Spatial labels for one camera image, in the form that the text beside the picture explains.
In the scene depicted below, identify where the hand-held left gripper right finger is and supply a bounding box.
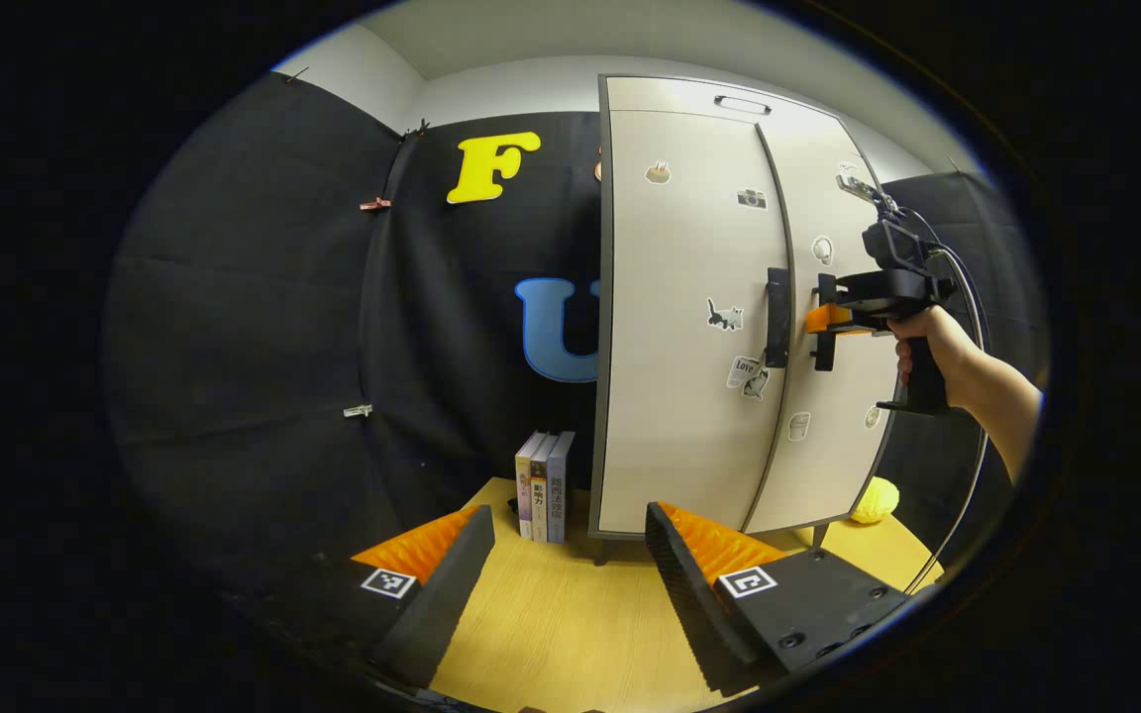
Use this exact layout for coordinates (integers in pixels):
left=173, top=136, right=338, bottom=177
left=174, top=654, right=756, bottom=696
left=644, top=501, right=940, bottom=699

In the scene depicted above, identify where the yellow round object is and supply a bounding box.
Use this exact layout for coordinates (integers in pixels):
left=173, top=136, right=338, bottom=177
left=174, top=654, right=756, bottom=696
left=849, top=476, right=900, bottom=525

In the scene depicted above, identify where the white shoe cabinet door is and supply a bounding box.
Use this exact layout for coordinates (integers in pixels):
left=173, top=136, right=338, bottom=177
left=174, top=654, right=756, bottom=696
left=597, top=109, right=791, bottom=536
left=744, top=119, right=904, bottom=534

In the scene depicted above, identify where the white double-door shoe cabinet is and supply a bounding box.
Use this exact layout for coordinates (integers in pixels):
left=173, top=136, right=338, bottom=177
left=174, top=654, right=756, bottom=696
left=587, top=74, right=913, bottom=567

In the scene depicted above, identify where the black backdrop cloth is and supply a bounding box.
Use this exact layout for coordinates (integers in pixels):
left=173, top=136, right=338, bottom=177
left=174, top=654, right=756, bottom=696
left=103, top=69, right=1049, bottom=605

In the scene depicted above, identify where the black cable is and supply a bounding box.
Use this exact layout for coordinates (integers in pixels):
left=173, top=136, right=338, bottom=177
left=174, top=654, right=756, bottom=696
left=902, top=203, right=993, bottom=595

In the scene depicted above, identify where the grey-blue book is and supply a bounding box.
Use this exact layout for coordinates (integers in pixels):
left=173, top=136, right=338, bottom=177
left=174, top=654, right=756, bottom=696
left=546, top=430, right=576, bottom=545

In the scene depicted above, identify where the black door handle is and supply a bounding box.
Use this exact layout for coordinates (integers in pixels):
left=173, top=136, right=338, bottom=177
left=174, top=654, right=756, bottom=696
left=766, top=267, right=790, bottom=369
left=815, top=274, right=837, bottom=372

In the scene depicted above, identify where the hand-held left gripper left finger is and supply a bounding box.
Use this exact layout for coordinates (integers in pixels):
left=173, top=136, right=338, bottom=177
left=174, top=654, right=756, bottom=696
left=231, top=505, right=497, bottom=694

